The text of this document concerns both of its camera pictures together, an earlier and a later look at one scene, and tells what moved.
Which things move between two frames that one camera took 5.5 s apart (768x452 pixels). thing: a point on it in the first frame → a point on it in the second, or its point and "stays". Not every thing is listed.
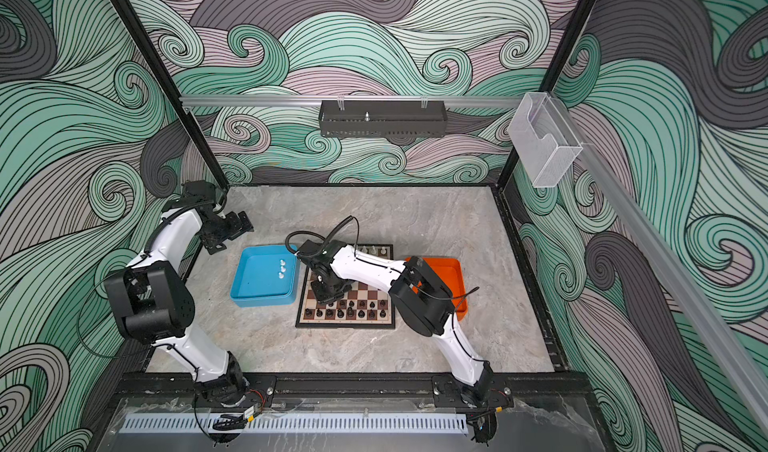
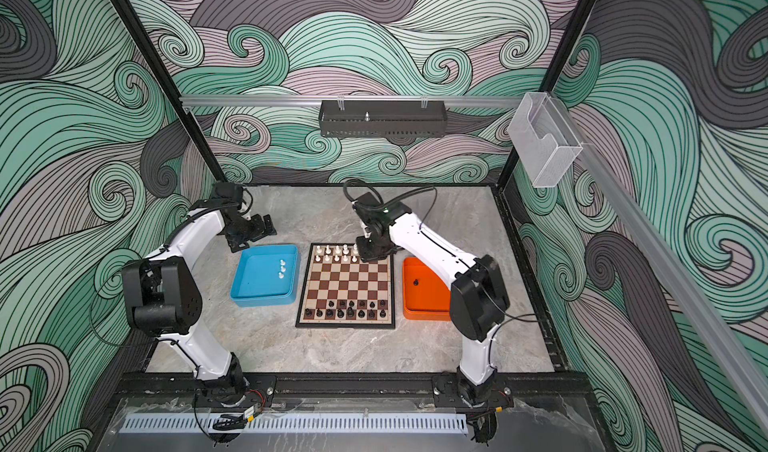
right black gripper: [321, 298] → [366, 255]
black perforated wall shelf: [382, 118] stays
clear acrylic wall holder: [543, 140] stays
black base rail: [349, 389] stays
